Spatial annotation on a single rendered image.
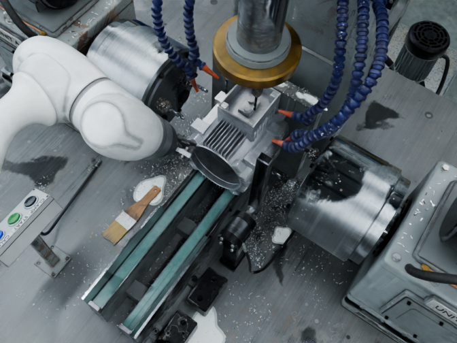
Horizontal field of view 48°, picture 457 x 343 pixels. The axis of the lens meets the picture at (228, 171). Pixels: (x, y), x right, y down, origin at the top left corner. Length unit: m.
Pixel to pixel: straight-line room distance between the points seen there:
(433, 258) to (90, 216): 0.88
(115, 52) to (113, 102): 0.49
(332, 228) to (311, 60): 0.42
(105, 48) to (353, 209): 0.70
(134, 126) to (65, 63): 0.17
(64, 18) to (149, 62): 0.24
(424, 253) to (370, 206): 0.14
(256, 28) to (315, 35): 0.30
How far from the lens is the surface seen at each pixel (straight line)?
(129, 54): 1.27
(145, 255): 1.29
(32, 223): 1.19
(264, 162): 1.00
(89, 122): 0.81
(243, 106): 1.21
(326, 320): 1.38
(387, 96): 1.74
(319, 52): 1.27
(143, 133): 0.83
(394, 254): 1.07
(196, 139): 1.20
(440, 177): 1.19
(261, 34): 0.97
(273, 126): 1.25
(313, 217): 1.13
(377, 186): 1.12
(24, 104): 0.89
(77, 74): 0.89
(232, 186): 1.29
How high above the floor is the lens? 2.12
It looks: 62 degrees down
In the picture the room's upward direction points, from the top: 5 degrees clockwise
